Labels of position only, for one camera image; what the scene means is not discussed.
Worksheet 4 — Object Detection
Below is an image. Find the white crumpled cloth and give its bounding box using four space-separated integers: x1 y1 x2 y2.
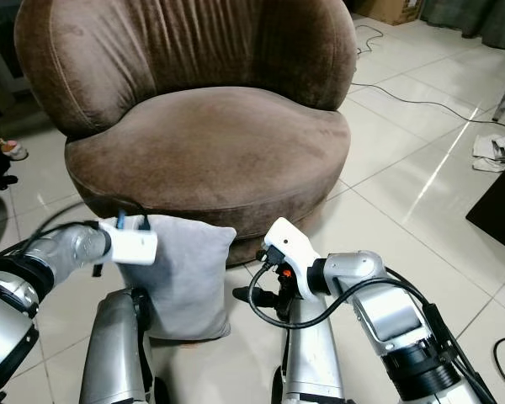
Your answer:
471 132 505 174

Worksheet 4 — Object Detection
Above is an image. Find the thin black floor cable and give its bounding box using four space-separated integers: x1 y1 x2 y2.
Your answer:
349 82 505 136

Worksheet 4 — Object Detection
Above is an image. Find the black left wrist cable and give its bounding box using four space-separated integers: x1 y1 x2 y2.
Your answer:
34 197 152 253

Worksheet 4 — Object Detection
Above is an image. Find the brown cardboard box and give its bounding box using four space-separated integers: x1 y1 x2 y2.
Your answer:
356 0 422 26

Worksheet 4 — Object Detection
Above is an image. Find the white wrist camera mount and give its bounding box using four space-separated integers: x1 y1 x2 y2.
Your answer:
263 217 321 302
104 216 159 267

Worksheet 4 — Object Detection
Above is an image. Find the grey metal table frame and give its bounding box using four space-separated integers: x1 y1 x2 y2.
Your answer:
0 0 35 93

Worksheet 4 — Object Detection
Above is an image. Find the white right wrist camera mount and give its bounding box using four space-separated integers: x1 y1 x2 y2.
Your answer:
263 217 321 302

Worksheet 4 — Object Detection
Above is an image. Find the grey curtain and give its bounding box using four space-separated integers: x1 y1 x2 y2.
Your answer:
421 0 505 51

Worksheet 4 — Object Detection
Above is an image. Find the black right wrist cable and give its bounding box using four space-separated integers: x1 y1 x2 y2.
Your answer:
248 263 405 331

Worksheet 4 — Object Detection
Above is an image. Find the brown suede round sofa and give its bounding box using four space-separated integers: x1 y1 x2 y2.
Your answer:
13 0 359 268

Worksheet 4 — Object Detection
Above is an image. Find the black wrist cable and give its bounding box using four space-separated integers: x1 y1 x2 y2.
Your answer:
34 197 152 253
248 263 405 331

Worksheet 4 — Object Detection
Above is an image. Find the white red slipper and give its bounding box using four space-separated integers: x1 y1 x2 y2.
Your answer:
0 139 28 161

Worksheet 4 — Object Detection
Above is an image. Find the grey square pillow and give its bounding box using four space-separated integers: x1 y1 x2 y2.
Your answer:
105 215 238 342

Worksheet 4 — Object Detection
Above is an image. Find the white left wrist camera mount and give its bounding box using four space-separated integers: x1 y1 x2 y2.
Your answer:
104 216 159 267

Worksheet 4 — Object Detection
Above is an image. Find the silver left robot leg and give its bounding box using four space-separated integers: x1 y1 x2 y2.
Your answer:
78 286 152 404

